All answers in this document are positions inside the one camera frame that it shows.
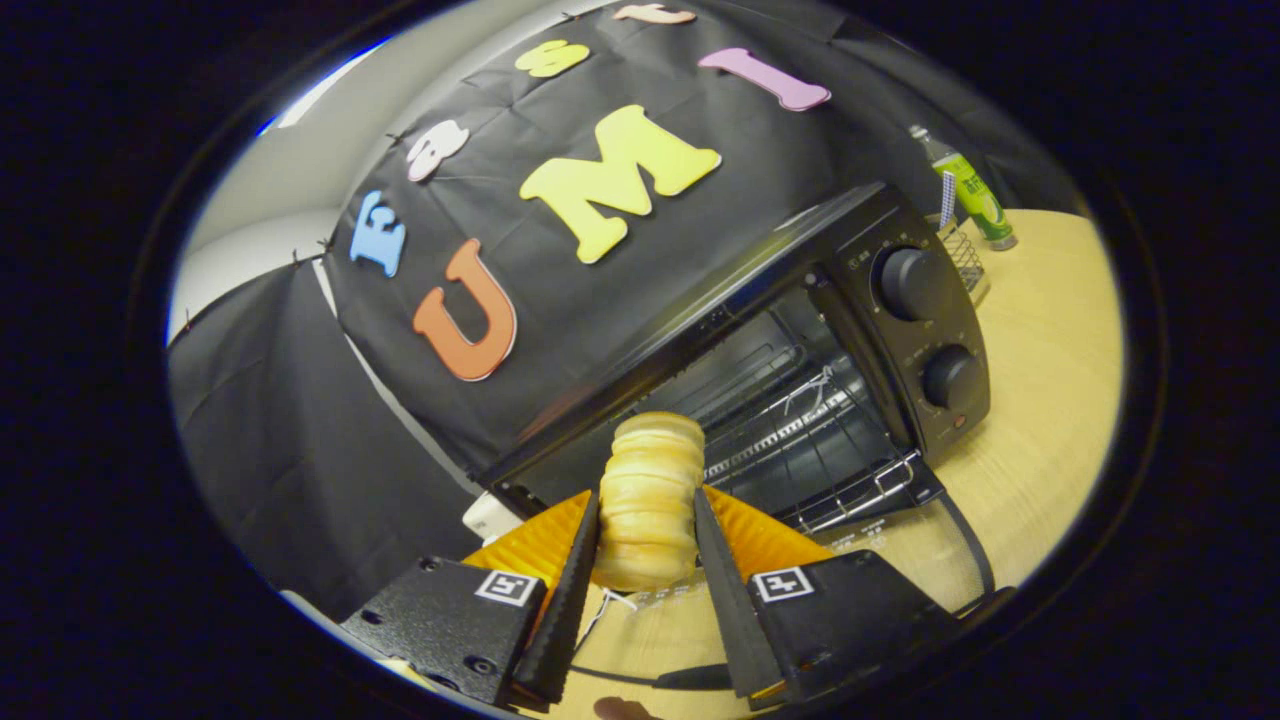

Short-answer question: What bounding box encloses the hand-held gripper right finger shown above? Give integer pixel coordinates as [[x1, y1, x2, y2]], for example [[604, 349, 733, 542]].
[[692, 485, 1016, 711]]

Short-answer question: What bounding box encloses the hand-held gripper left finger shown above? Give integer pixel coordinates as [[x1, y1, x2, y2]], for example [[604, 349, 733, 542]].
[[340, 490, 601, 711]]

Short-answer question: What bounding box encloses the yellow ridged bread roll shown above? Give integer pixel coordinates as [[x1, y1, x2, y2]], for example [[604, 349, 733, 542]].
[[592, 411, 706, 593]]

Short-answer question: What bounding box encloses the black toaster oven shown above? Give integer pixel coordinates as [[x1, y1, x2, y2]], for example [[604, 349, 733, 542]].
[[478, 182, 997, 693]]

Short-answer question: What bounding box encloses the white pop-up toaster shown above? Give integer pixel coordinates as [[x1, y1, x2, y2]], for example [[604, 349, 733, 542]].
[[462, 490, 523, 546]]

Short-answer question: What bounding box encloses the green drink bottle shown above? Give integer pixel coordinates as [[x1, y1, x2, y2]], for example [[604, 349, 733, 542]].
[[908, 124, 1019, 252]]

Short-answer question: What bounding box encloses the white string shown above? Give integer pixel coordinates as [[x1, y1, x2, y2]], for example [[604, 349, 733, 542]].
[[575, 588, 638, 653]]

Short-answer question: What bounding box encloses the small wire basket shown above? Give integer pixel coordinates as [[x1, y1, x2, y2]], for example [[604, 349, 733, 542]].
[[935, 172, 991, 306]]

